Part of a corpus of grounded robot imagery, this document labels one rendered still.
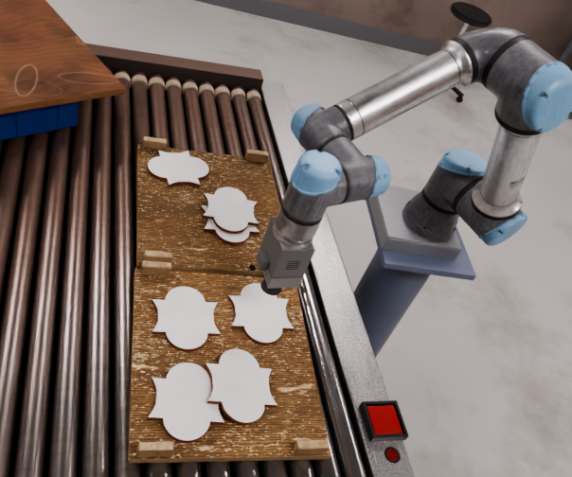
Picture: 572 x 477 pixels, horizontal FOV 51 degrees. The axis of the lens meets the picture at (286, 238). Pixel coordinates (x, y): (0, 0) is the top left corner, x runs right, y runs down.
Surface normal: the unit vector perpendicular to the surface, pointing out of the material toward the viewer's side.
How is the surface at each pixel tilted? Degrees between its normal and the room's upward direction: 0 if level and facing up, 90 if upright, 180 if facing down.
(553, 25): 90
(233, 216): 0
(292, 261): 90
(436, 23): 90
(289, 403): 0
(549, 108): 84
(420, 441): 0
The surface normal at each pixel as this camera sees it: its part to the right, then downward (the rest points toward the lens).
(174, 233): 0.27, -0.69
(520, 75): -0.68, -0.06
